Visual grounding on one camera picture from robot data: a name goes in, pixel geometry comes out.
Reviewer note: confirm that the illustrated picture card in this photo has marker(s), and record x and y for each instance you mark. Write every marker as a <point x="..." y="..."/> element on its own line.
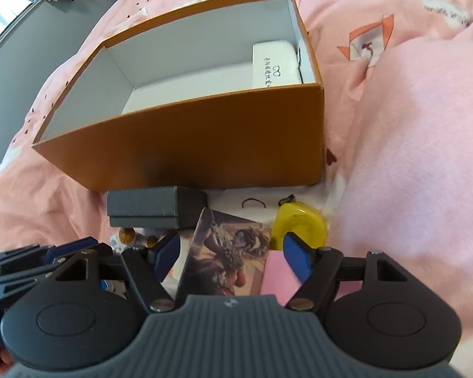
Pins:
<point x="228" y="252"/>

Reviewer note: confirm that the panda plush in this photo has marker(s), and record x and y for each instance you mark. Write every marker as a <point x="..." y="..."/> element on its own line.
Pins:
<point x="127" y="235"/>

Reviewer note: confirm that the dark grey small box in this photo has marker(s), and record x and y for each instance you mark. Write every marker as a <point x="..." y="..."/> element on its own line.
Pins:
<point x="149" y="204"/>

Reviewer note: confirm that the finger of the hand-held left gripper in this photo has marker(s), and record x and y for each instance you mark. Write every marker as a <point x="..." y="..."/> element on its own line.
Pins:
<point x="12" y="289"/>
<point x="69" y="249"/>

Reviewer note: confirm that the pink printed blanket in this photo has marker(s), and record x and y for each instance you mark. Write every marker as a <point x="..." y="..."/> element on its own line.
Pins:
<point x="398" y="165"/>

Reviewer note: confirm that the yellow round tape measure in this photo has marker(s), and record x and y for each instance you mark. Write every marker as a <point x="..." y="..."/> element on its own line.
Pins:
<point x="299" y="220"/>

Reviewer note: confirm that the orange cardboard box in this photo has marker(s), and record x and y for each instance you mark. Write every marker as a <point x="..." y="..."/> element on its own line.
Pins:
<point x="220" y="141"/>

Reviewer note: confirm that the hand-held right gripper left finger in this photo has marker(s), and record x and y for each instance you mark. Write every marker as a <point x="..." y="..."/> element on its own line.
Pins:
<point x="167" y="252"/>

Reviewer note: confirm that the white glasses case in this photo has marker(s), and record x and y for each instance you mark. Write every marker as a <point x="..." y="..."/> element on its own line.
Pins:
<point x="274" y="59"/>

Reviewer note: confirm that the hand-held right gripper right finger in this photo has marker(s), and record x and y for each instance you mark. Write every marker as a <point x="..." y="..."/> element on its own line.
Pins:
<point x="295" y="254"/>

